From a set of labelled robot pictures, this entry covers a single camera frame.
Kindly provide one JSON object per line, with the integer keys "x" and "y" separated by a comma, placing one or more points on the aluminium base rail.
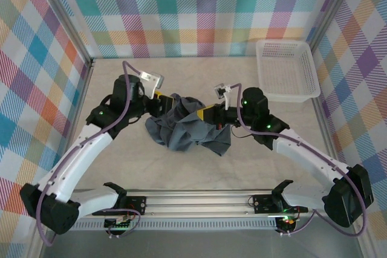
{"x": 196, "y": 202}

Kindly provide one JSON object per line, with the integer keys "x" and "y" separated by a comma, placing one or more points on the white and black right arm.
{"x": 302, "y": 152}

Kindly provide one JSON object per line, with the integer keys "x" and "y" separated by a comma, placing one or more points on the small electronics board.
{"x": 287, "y": 223}
{"x": 118, "y": 224}

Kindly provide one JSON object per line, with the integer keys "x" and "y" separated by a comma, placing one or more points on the grey t-shirt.
{"x": 181, "y": 131}

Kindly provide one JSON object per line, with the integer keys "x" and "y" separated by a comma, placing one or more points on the white plastic mesh basket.
{"x": 287, "y": 70}

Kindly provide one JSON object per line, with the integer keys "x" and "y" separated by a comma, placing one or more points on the aluminium frame post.
{"x": 68, "y": 19}
{"x": 332, "y": 7}

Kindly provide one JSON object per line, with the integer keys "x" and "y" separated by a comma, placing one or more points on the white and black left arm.
{"x": 81, "y": 155}

